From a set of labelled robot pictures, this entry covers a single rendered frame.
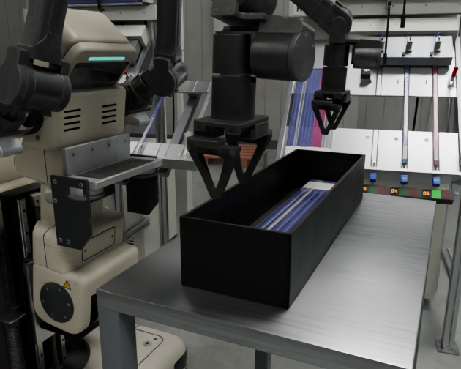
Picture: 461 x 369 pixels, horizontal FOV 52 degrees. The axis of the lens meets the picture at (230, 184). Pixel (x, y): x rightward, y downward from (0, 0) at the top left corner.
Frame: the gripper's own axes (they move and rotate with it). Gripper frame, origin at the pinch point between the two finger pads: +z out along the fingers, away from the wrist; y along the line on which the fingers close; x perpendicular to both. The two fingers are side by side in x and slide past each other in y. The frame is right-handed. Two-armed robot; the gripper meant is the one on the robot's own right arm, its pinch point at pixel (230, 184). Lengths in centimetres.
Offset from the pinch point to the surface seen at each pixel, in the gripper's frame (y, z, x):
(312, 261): 11.6, 14.1, -9.3
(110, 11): 149, -35, 140
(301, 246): 5.0, 9.0, -9.2
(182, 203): 121, 50, 80
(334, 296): 6.5, 16.5, -14.3
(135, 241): 135, 82, 117
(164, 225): 156, 79, 113
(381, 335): -0.7, 16.2, -22.0
